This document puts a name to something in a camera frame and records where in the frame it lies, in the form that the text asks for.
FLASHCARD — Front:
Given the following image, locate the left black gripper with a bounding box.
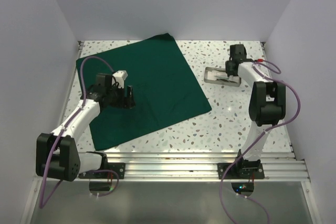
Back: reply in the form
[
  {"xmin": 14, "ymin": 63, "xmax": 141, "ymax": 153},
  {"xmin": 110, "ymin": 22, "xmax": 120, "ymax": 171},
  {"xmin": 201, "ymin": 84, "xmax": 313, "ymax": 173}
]
[{"xmin": 106, "ymin": 84, "xmax": 135, "ymax": 109}]

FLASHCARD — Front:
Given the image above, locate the silver metal tray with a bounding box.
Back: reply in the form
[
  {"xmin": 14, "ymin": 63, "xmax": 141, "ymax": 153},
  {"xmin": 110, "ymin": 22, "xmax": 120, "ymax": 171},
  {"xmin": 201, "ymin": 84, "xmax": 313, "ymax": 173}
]
[{"xmin": 204, "ymin": 67, "xmax": 241, "ymax": 87}]

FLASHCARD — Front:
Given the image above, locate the white sterile packet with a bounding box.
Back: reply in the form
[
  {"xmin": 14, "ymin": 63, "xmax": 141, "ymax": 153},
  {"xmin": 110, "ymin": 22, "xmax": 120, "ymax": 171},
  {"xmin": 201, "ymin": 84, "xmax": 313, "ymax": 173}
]
[
  {"xmin": 215, "ymin": 73, "xmax": 234, "ymax": 81},
  {"xmin": 209, "ymin": 70, "xmax": 227, "ymax": 78}
]

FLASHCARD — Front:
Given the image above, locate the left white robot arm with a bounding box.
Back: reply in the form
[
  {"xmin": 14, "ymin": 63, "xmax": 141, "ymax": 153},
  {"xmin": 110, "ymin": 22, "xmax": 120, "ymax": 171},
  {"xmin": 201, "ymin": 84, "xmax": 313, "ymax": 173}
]
[{"xmin": 36, "ymin": 70, "xmax": 135, "ymax": 182}]

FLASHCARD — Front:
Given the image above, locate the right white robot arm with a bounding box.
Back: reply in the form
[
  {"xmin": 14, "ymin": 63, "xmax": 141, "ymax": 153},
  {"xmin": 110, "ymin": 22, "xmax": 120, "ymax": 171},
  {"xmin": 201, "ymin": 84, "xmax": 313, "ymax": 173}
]
[{"xmin": 225, "ymin": 44, "xmax": 286, "ymax": 178}]

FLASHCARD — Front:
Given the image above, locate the green surgical cloth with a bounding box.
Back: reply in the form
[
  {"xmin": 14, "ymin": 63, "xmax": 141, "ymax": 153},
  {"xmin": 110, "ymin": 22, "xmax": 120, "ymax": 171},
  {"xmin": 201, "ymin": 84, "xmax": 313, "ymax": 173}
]
[{"xmin": 76, "ymin": 34, "xmax": 212, "ymax": 151}]

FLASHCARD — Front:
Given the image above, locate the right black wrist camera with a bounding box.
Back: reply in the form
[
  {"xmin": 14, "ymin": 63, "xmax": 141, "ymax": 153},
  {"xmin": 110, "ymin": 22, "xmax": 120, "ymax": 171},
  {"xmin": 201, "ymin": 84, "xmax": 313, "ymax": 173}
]
[{"xmin": 229, "ymin": 44, "xmax": 264, "ymax": 65}]

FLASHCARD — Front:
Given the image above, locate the aluminium rail frame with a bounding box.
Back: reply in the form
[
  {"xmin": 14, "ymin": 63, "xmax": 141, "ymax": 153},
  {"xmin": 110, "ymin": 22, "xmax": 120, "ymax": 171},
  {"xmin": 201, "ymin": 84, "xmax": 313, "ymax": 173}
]
[{"xmin": 22, "ymin": 40, "xmax": 320, "ymax": 223}]

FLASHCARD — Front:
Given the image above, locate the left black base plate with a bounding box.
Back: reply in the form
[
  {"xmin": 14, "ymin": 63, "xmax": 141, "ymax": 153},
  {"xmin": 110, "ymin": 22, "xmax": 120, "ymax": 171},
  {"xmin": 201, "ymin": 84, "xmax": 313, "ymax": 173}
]
[{"xmin": 78, "ymin": 163, "xmax": 126, "ymax": 179}]

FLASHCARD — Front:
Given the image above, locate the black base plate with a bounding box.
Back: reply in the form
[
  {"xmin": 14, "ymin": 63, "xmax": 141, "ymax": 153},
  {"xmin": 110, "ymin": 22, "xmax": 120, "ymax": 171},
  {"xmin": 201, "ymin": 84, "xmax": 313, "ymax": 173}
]
[
  {"xmin": 78, "ymin": 163, "xmax": 126, "ymax": 179},
  {"xmin": 217, "ymin": 163, "xmax": 265, "ymax": 180}
]

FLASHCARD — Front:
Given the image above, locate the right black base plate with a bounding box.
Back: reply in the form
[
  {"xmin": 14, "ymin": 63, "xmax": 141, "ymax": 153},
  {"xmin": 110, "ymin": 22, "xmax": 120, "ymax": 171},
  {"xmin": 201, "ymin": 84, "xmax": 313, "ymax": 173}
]
[{"xmin": 217, "ymin": 163, "xmax": 265, "ymax": 180}]

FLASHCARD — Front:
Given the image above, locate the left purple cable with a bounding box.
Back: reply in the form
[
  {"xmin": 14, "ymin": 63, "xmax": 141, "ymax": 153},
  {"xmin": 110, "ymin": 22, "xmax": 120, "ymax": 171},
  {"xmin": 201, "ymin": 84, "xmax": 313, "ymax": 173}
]
[{"xmin": 38, "ymin": 56, "xmax": 120, "ymax": 209}]

